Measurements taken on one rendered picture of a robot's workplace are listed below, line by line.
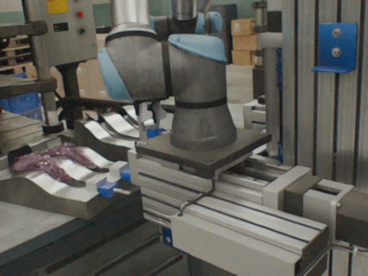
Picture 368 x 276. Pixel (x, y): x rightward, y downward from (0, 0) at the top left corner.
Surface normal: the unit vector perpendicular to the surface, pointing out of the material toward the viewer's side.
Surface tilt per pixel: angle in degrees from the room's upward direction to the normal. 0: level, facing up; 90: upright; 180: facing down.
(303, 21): 90
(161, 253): 90
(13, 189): 90
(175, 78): 99
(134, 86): 110
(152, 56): 46
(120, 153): 90
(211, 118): 72
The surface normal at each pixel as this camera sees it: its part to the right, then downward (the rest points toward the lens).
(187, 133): -0.47, 0.01
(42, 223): -0.07, -0.95
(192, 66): -0.05, 0.22
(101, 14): 0.77, 0.14
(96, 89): -0.58, 0.25
